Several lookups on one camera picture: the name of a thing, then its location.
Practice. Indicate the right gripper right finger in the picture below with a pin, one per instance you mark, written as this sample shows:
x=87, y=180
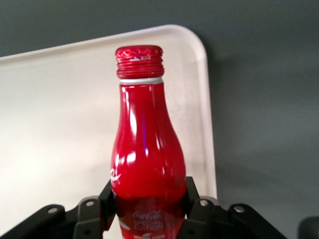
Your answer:
x=211, y=221

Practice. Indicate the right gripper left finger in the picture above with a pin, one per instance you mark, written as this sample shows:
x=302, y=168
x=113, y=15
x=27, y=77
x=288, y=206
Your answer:
x=87, y=219

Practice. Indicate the red coca-cola aluminium bottle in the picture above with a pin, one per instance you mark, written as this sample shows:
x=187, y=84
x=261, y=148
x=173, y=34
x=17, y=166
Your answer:
x=147, y=139

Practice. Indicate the white plastic tray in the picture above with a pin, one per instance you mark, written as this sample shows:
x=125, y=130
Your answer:
x=62, y=119

